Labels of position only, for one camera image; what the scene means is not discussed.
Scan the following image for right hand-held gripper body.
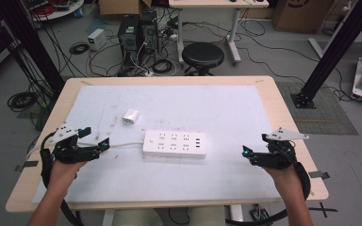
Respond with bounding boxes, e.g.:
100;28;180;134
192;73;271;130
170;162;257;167
260;126;310;171

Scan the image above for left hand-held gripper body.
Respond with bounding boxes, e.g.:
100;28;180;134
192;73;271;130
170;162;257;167
40;122;92;165

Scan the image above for white charger plug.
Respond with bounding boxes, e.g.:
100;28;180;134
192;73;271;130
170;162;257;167
122;107;140;126

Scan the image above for person's left hand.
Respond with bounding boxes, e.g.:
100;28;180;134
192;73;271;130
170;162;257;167
47;158;89;190

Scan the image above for person's right hand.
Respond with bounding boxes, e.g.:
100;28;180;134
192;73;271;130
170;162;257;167
263;164;304;191

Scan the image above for light wooden table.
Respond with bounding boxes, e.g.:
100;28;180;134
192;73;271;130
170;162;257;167
5;74;330;215

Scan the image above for grey floor mat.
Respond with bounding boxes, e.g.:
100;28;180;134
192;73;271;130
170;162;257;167
276;81;359;137

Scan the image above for white table mat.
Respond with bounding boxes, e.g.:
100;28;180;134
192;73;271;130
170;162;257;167
32;84;282;204

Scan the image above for white power supply box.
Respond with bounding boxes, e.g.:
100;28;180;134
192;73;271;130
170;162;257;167
87;27;107;52

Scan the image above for black round stool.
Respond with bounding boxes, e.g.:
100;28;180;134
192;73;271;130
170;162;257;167
181;41;225;77

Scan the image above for black computer tower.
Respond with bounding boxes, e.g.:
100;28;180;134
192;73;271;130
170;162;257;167
117;14;141;67
139;10;160;55

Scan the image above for large brown cardboard box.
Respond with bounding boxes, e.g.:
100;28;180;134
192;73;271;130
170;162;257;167
271;0;335;34

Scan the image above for round white table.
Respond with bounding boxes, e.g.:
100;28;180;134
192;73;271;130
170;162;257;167
21;0;85;23

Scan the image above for white desk with legs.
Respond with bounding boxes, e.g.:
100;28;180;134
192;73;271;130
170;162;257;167
168;0;270;66

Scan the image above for white power strip cable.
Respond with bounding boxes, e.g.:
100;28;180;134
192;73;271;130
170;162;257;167
76;141;146;149

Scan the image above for small coiled black cable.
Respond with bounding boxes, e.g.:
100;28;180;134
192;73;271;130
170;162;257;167
69;41;91;56

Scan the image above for black metal frame post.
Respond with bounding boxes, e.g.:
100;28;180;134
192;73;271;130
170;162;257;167
11;0;66;95
290;0;362;110

